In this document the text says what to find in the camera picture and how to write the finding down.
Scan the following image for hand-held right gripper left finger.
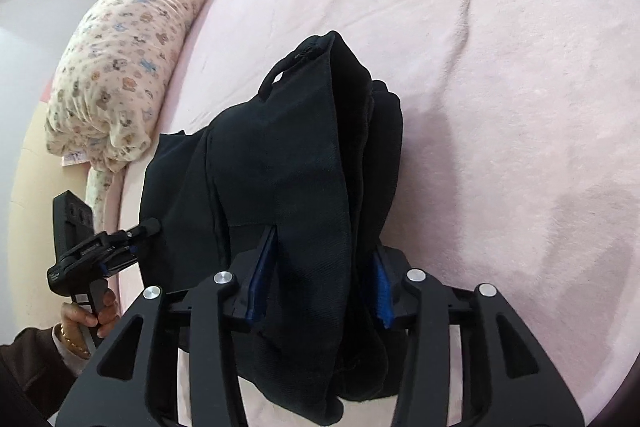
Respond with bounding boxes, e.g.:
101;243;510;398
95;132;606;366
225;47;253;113
55;224;279;427

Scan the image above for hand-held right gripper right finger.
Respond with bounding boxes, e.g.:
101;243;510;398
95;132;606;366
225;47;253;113
372;244;587;427

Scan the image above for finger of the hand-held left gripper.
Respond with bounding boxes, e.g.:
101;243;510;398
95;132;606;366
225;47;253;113
125;218;162;241
102;243;144;272

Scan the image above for black pants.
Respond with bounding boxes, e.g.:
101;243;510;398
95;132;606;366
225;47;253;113
139;32;405;426

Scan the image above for person's left hand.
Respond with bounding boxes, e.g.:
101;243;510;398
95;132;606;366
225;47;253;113
60;289;121;341

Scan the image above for floral quilt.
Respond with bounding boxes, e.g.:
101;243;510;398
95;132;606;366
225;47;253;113
44;0;209;228

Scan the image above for pink bed sheet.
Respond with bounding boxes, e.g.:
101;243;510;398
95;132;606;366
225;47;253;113
90;0;640;427

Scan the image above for gold bracelet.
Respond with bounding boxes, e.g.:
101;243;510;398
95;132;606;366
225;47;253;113
53;323;92;359

